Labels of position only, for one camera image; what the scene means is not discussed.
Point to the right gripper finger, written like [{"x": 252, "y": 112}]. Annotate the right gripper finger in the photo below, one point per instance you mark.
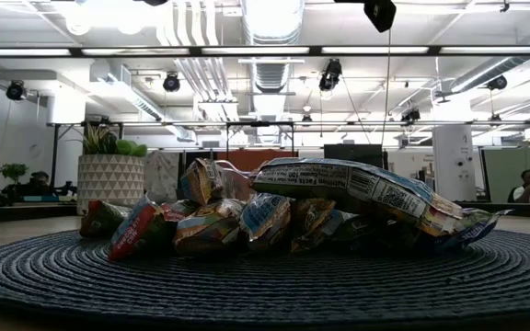
[{"x": 380, "y": 14}]

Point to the black overhead light beam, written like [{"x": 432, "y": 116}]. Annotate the black overhead light beam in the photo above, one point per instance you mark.
[{"x": 196, "y": 50}]

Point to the black ceiling spotlight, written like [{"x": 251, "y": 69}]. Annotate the black ceiling spotlight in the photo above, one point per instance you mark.
[
  {"x": 171, "y": 83},
  {"x": 306, "y": 118},
  {"x": 330, "y": 74},
  {"x": 411, "y": 115},
  {"x": 15, "y": 90},
  {"x": 496, "y": 83}
]

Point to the black monitor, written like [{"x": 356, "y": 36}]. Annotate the black monitor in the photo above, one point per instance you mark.
[{"x": 352, "y": 151}]

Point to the white round column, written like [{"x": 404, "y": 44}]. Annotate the white round column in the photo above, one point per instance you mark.
[{"x": 453, "y": 165}]

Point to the white patterned cloth cover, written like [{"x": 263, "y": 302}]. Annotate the white patterned cloth cover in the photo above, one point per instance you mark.
[{"x": 161, "y": 177}]

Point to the potted succulent white patterned pot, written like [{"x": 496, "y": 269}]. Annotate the potted succulent white patterned pot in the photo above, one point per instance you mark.
[{"x": 111, "y": 184}]

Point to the grey-green partition panel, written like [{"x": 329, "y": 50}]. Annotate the grey-green partition panel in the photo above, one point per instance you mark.
[{"x": 499, "y": 174}]

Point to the small green potted plant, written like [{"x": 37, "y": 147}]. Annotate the small green potted plant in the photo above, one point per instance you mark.
[{"x": 14, "y": 171}]

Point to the round dark blue woven placemat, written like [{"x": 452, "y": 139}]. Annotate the round dark blue woven placemat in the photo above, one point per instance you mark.
[{"x": 265, "y": 285}]

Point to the white rectangular ceiling duct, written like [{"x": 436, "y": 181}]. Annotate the white rectangular ceiling duct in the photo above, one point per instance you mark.
[{"x": 108, "y": 76}]

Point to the silver ventilation duct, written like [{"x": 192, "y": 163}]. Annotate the silver ventilation duct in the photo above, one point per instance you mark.
[{"x": 272, "y": 23}]

